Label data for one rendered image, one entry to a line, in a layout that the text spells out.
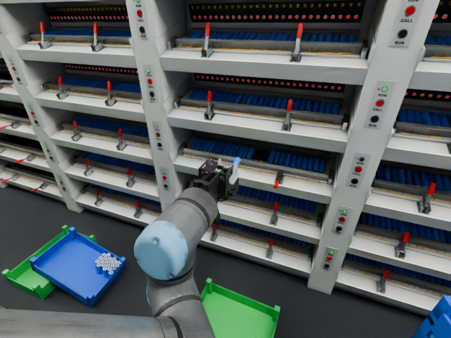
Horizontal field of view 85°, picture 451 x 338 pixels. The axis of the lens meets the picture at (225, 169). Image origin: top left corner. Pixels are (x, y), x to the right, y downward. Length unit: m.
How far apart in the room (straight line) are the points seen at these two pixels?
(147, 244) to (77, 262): 0.93
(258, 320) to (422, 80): 0.93
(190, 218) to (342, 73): 0.53
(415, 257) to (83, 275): 1.28
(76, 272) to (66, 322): 0.96
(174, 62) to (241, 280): 0.92
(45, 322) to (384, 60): 0.77
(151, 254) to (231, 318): 0.71
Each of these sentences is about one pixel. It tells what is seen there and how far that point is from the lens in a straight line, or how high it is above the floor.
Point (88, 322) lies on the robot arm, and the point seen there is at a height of 0.68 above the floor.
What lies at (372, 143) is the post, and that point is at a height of 0.69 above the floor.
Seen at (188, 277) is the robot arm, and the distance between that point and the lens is 0.51.
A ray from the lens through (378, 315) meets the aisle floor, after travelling 1.26.
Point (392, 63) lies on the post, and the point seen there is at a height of 0.90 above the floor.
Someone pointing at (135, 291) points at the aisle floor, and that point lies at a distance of 1.23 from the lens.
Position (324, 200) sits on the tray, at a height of 0.46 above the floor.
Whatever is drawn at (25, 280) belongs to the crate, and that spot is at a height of 0.00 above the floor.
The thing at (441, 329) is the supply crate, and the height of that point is 0.51.
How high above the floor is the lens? 0.98
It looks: 31 degrees down
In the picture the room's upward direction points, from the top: straight up
